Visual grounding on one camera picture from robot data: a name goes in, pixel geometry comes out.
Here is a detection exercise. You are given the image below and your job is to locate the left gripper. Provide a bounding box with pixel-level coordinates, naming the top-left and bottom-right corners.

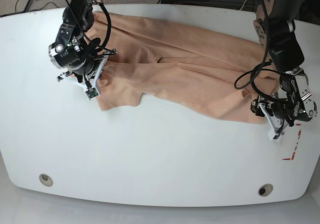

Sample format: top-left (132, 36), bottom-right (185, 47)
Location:
top-left (250, 93), bottom-right (295, 133)

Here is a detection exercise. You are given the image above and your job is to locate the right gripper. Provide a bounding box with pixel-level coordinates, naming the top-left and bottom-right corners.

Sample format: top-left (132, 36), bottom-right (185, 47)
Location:
top-left (56, 48), bottom-right (117, 91)

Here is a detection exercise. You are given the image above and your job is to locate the peach t-shirt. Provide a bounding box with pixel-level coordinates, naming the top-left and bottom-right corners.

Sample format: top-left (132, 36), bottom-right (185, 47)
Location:
top-left (97, 14), bottom-right (264, 124)

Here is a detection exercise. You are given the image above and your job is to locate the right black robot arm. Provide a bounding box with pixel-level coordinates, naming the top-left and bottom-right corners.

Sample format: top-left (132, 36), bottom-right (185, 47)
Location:
top-left (48, 0), bottom-right (117, 99)

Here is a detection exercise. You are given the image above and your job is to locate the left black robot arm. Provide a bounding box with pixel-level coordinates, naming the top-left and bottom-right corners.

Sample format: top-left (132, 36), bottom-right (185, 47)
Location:
top-left (234, 0), bottom-right (317, 140)

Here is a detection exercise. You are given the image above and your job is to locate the red tape rectangle marking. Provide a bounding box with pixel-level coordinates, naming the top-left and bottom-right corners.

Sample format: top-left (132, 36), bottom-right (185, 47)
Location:
top-left (280, 122), bottom-right (303, 161)

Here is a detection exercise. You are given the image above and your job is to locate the right table cable grommet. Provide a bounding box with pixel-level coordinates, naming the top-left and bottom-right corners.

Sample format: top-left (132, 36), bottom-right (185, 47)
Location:
top-left (258, 183), bottom-right (273, 197)

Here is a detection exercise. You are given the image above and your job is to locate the table cable grommet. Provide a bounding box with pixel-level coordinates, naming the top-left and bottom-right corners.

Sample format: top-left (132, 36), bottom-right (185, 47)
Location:
top-left (39, 174), bottom-right (53, 187)
top-left (258, 183), bottom-right (273, 197)

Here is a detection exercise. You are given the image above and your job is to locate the left table cable grommet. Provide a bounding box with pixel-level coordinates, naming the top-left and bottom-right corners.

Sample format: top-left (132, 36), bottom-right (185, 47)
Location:
top-left (39, 174), bottom-right (53, 187)

